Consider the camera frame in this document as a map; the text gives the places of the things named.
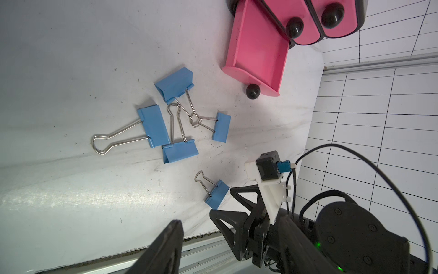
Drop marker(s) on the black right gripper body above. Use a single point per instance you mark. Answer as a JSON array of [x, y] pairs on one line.
[[259, 241]]

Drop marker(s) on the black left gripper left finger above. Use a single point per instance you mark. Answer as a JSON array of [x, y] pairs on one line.
[[164, 254]]

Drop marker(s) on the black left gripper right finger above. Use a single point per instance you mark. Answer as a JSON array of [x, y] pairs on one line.
[[299, 255]]

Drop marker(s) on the blue binder clip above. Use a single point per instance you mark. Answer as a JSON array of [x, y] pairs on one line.
[[174, 152], [176, 85], [153, 125], [216, 195], [221, 126]]

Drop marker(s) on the pink bottom drawer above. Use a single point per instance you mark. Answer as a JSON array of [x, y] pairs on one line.
[[257, 51]]

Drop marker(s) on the pink drawer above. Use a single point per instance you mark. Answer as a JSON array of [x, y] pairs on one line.
[[298, 19], [257, 51], [339, 18]]

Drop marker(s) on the pink top drawer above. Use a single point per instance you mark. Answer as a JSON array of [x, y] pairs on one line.
[[339, 18]]

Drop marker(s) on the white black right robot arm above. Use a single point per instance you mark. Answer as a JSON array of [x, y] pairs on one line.
[[344, 238]]

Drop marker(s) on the black drawer cabinet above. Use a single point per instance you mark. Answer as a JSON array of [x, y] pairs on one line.
[[263, 7]]

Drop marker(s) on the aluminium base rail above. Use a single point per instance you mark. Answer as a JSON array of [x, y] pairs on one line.
[[199, 254]]

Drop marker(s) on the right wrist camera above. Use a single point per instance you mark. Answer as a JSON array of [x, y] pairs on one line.
[[267, 171]]

